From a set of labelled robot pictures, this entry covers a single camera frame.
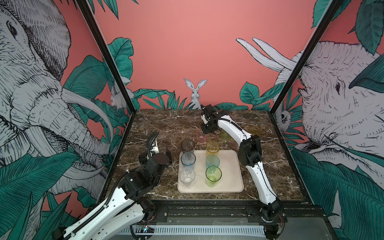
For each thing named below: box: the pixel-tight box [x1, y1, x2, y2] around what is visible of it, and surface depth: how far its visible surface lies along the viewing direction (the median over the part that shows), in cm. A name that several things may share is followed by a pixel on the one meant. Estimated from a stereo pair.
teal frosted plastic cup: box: [205, 154, 220, 169], surface depth 88 cm
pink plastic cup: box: [195, 129, 209, 144], surface depth 106 cm
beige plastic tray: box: [177, 150, 244, 193], surface depth 86 cm
